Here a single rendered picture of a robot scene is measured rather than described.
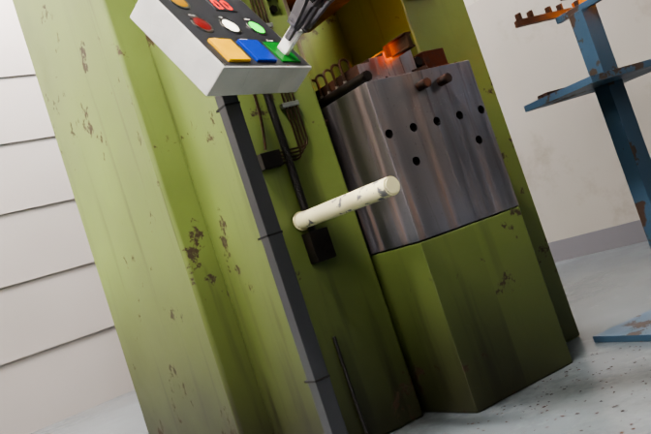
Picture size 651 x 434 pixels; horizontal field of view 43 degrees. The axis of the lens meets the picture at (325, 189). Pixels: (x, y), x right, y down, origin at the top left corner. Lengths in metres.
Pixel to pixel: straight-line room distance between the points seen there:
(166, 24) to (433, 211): 0.87
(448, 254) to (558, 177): 2.72
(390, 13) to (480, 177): 0.66
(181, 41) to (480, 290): 1.04
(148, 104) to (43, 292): 3.14
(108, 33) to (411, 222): 1.14
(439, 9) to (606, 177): 2.26
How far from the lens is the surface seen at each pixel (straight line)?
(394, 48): 2.33
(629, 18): 4.62
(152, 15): 1.88
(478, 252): 2.29
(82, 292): 5.73
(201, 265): 2.56
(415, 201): 2.19
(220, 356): 2.56
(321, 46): 2.84
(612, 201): 4.77
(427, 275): 2.19
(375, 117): 2.20
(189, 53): 1.80
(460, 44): 2.73
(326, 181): 2.29
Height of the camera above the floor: 0.55
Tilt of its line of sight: 3 degrees up
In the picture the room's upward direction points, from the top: 18 degrees counter-clockwise
